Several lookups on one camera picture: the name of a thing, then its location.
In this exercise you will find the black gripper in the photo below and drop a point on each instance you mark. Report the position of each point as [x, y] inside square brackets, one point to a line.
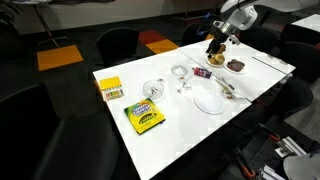
[220, 38]

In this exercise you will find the purple container with red lid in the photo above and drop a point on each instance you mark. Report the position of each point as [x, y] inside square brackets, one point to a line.
[202, 73]

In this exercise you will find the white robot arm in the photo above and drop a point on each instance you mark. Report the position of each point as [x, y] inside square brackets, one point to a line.
[248, 16]

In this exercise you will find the brown muffin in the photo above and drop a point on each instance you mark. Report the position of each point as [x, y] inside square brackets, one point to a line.
[222, 49]

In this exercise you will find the golden bread roll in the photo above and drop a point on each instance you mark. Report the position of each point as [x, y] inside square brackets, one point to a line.
[212, 60]
[220, 59]

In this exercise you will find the clear plate under bread rolls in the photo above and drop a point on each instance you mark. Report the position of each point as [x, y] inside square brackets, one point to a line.
[215, 65]

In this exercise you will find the clear plate under brown pastry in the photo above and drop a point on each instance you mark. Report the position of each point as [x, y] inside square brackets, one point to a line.
[230, 71]

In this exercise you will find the dark brown pastry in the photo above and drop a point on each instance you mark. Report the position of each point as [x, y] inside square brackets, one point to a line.
[236, 65]

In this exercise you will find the black office chair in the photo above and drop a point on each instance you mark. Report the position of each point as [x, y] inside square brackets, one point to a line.
[263, 40]
[293, 96]
[118, 43]
[23, 133]
[191, 35]
[300, 58]
[83, 150]

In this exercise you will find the small clear glass bowl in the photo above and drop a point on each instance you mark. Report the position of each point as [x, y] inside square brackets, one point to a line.
[179, 70]

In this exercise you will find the orange print condiment packet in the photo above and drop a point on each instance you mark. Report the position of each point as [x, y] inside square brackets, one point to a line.
[181, 79]

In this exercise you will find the plain white condiment packet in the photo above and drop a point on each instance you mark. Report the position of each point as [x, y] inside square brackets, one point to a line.
[186, 87]

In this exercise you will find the brown sauce packet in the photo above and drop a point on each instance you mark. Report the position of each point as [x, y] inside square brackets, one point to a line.
[229, 97]

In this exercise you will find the white packet with purple dot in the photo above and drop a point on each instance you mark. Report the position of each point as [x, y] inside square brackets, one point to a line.
[180, 90]

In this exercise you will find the large white plate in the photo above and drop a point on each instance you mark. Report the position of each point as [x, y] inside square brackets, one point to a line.
[210, 103]

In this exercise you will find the white packet with dark logo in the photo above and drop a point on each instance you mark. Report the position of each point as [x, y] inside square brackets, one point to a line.
[161, 80]

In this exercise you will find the white packet in bowl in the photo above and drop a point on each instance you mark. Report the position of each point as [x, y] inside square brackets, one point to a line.
[153, 90]

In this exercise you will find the large cut glass bowl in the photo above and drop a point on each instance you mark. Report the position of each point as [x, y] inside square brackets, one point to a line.
[153, 91]

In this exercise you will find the green yellow crayon box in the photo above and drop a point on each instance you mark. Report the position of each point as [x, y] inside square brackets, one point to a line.
[145, 116]

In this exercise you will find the yellow marker box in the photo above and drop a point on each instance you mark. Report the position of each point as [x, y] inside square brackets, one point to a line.
[111, 87]

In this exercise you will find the black tool cart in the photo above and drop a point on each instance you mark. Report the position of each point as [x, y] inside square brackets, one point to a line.
[263, 153]

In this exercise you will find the silver metal bars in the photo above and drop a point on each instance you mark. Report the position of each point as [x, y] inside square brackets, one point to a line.
[290, 146]

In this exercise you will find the white rounded machine cover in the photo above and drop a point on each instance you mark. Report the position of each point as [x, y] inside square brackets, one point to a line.
[300, 166]

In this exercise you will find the dark green plant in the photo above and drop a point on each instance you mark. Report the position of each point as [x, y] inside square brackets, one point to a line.
[6, 13]

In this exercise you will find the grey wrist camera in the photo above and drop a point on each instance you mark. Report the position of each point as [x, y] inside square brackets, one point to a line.
[234, 39]

